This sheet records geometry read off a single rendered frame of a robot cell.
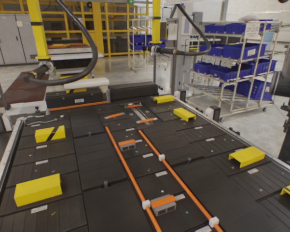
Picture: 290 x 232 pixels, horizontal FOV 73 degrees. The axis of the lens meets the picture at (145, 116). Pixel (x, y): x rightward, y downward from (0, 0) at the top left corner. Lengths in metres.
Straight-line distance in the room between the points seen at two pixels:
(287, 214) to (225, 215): 0.22
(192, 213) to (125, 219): 0.23
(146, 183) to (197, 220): 0.24
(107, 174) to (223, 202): 0.47
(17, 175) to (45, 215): 0.29
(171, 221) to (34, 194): 0.49
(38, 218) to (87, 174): 0.23
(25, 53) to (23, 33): 0.81
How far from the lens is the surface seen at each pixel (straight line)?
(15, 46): 10.19
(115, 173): 0.90
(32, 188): 0.87
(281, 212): 0.89
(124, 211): 0.76
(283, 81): 1.94
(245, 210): 0.83
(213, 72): 3.85
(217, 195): 0.85
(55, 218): 0.80
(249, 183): 0.95
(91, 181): 0.88
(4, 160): 1.21
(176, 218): 0.75
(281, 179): 1.04
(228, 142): 1.19
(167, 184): 0.86
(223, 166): 1.00
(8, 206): 0.91
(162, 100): 1.65
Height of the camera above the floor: 1.59
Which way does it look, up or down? 25 degrees down
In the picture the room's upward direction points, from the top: straight up
